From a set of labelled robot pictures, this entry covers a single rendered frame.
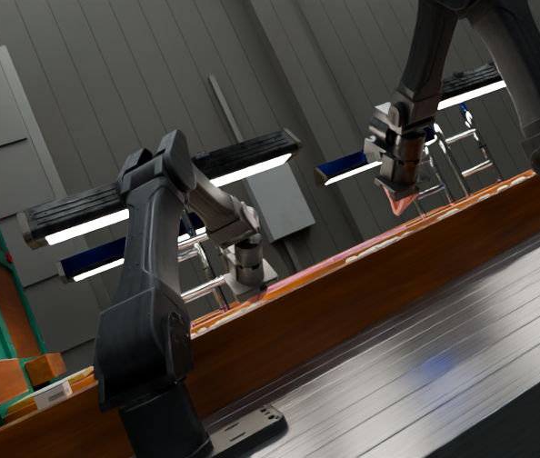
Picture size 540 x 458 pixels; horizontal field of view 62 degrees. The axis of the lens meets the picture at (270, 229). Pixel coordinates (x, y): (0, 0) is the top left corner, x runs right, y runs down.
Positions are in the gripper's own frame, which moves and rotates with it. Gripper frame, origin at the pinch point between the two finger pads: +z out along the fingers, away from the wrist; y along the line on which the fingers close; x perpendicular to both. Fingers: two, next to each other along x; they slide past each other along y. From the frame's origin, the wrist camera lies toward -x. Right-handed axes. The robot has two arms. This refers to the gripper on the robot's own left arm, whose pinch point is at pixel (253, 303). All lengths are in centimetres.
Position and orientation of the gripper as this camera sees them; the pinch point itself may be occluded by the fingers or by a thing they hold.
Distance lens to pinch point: 103.5
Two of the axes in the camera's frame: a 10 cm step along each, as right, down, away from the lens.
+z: 0.3, 7.6, 6.4
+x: 5.1, 5.4, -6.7
